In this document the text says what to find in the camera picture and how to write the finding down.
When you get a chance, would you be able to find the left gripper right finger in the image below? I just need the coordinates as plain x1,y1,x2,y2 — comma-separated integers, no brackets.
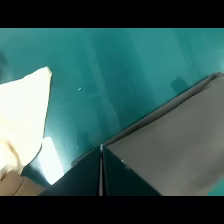
102,145,162,197

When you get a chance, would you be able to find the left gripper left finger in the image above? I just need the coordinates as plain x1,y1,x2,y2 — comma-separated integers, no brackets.
41,145,102,197

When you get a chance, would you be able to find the tan garment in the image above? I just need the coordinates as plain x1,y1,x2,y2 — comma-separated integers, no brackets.
0,169,46,197

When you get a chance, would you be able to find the cream garment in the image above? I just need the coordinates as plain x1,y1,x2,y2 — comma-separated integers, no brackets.
0,66,53,181

